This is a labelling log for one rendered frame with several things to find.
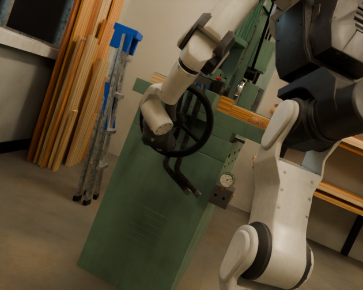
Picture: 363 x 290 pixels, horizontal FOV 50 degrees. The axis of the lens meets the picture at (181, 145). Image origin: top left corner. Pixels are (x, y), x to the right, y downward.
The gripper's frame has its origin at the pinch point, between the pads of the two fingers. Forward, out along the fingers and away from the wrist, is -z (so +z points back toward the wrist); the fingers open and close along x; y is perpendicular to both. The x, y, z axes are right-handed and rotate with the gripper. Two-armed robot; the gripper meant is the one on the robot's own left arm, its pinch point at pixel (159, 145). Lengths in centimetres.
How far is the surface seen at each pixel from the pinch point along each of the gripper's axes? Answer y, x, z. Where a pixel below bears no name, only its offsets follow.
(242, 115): 35, 26, -25
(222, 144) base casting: 15.8, 21.3, -18.2
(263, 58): 70, 28, -25
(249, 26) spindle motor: 67, 18, -3
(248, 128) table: 23.4, 29.7, -13.0
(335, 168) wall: 134, 132, -247
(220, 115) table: 25.7, 17.5, -12.9
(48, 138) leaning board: 38, -108, -134
